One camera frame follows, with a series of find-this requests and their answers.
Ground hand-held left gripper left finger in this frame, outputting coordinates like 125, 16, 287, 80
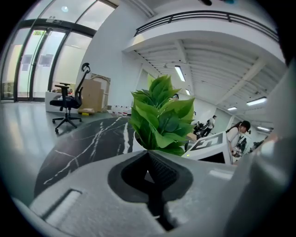
12, 150, 168, 237

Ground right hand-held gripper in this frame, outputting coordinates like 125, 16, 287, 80
182, 131, 234, 165

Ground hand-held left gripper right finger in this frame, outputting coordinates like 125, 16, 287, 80
148, 150, 237, 237

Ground green plant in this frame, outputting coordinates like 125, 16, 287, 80
128, 74, 197, 157

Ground black equipment cart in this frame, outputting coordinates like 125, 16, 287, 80
194, 121, 209, 137

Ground row of clear water jugs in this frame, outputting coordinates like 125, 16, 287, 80
112, 104, 131, 116

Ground black office chair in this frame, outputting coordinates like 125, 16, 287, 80
49, 62, 91, 134

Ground brown cardboard box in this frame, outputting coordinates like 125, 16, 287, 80
78, 78, 105, 114

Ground black balcony railing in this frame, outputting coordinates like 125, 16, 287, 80
134, 10, 280, 42

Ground glass entrance doors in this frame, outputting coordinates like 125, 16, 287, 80
0, 19, 98, 104

